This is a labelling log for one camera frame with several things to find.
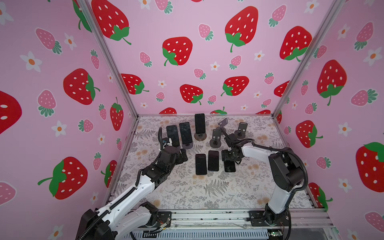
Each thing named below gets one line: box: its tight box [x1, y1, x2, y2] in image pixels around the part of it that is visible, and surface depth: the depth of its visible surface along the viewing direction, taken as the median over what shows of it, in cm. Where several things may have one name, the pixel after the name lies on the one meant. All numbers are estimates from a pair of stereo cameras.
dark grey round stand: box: [234, 122, 248, 139], surface depth 106 cm
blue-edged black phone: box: [208, 150, 219, 171], surface depth 97 cm
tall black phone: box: [194, 113, 206, 134], surface depth 101 cm
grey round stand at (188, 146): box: [182, 142, 194, 150], surface depth 105 cm
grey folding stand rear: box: [216, 118, 228, 134], surface depth 109 cm
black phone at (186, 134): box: [179, 122, 193, 145], surface depth 98 cm
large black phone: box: [166, 125, 180, 147], surface depth 96 cm
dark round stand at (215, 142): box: [209, 129, 222, 148], surface depth 106 cm
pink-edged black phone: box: [195, 153, 207, 175], surface depth 96 cm
